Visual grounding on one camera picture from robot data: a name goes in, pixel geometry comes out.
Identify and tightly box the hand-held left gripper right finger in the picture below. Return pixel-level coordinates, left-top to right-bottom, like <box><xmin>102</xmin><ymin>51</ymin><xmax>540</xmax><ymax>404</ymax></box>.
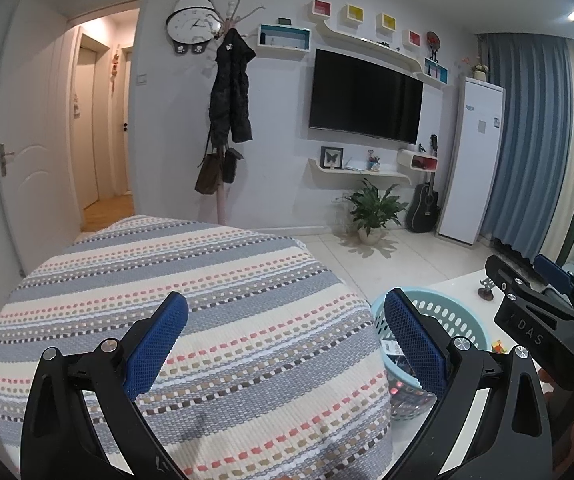
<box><xmin>382</xmin><ymin>287</ymin><xmax>554</xmax><ymax>480</ymax></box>

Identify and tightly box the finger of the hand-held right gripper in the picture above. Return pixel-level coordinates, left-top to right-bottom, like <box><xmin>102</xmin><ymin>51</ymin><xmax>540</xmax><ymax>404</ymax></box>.
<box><xmin>533</xmin><ymin>253</ymin><xmax>574</xmax><ymax>313</ymax></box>
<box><xmin>484</xmin><ymin>255</ymin><xmax>538</xmax><ymax>306</ymax></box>

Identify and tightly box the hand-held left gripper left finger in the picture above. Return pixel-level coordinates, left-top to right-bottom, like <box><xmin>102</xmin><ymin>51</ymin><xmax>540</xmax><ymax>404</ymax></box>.
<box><xmin>19</xmin><ymin>290</ymin><xmax>202</xmax><ymax>480</ymax></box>

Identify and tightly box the teal plastic basket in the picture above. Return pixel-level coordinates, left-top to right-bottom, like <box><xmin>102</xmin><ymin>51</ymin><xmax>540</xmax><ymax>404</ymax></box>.
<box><xmin>369</xmin><ymin>286</ymin><xmax>472</xmax><ymax>420</ymax></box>

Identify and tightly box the striped woven tablecloth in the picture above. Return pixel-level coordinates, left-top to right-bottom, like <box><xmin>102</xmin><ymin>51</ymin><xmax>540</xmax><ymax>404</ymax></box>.
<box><xmin>0</xmin><ymin>214</ymin><xmax>392</xmax><ymax>480</ymax></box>

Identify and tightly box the black acoustic guitar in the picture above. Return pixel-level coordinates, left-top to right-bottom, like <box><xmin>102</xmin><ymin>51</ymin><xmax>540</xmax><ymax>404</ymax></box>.
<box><xmin>406</xmin><ymin>135</ymin><xmax>442</xmax><ymax>233</ymax></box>

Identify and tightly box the white standing air conditioner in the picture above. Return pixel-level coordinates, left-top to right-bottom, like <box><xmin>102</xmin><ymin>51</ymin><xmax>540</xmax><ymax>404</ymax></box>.
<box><xmin>437</xmin><ymin>76</ymin><xmax>505</xmax><ymax>246</ymax></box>

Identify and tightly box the blue striped curtain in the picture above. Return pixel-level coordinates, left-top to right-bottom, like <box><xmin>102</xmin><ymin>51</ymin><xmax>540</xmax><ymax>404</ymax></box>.
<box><xmin>477</xmin><ymin>32</ymin><xmax>574</xmax><ymax>281</ymax></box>

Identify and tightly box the white and red box shelf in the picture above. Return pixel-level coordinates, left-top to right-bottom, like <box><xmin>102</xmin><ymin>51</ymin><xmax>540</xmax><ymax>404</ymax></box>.
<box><xmin>397</xmin><ymin>147</ymin><xmax>440</xmax><ymax>173</ymax></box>

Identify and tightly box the green potted plant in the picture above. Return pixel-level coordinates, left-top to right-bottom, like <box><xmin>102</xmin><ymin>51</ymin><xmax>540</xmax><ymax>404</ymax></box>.
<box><xmin>339</xmin><ymin>177</ymin><xmax>410</xmax><ymax>246</ymax></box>

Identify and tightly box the pale coat rack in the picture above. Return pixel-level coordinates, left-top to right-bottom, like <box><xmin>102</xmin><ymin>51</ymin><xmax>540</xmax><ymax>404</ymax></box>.
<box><xmin>202</xmin><ymin>0</ymin><xmax>268</xmax><ymax>226</ymax></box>

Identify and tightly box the brown hanging bag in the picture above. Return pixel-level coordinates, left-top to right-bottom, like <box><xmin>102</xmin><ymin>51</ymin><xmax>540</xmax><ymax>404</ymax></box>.
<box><xmin>195</xmin><ymin>136</ymin><xmax>224</xmax><ymax>196</ymax></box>

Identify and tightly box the black hanging bag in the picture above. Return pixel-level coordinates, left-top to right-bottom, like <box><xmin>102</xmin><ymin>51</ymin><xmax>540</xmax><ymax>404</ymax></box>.
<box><xmin>223</xmin><ymin>146</ymin><xmax>244</xmax><ymax>184</ymax></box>

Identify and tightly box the framed butterfly picture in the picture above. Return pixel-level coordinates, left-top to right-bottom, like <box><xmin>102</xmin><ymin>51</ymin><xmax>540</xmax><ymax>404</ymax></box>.
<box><xmin>320</xmin><ymin>146</ymin><xmax>345</xmax><ymax>170</ymax></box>

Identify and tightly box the small teal box shelf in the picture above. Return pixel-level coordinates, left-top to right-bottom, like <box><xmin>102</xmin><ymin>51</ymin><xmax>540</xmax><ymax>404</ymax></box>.
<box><xmin>424</xmin><ymin>57</ymin><xmax>448</xmax><ymax>83</ymax></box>

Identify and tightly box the white room door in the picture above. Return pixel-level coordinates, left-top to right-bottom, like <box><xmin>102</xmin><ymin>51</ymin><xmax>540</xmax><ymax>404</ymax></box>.
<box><xmin>0</xmin><ymin>0</ymin><xmax>85</xmax><ymax>281</ymax></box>

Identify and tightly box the dark hanging coat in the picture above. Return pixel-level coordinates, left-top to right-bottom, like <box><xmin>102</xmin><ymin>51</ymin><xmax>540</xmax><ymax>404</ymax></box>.
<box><xmin>209</xmin><ymin>29</ymin><xmax>256</xmax><ymax>153</ymax></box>

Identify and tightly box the long teal box shelf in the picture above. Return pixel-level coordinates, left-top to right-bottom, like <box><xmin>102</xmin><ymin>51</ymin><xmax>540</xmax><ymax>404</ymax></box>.
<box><xmin>257</xmin><ymin>24</ymin><xmax>312</xmax><ymax>53</ymax></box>

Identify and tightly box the white curved low wall shelf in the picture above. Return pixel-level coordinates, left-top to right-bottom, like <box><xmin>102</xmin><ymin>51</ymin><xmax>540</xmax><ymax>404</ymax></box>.
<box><xmin>308</xmin><ymin>157</ymin><xmax>412</xmax><ymax>186</ymax></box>

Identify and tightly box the wall-mounted television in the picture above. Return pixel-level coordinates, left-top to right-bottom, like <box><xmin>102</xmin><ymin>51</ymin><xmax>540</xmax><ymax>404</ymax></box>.
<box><xmin>309</xmin><ymin>48</ymin><xmax>425</xmax><ymax>145</ymax></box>

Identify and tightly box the metal door handle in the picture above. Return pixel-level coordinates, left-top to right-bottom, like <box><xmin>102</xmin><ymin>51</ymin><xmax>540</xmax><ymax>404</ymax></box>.
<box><xmin>0</xmin><ymin>142</ymin><xmax>16</xmax><ymax>177</ymax></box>

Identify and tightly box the white curved high wall shelf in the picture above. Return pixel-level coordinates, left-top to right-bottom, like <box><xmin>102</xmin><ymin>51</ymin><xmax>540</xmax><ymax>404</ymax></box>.
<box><xmin>311</xmin><ymin>12</ymin><xmax>448</xmax><ymax>86</ymax></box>

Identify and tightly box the panda wall clock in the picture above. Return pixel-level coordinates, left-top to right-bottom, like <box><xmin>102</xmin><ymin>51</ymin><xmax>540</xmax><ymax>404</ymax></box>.
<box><xmin>166</xmin><ymin>0</ymin><xmax>218</xmax><ymax>56</ymax></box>

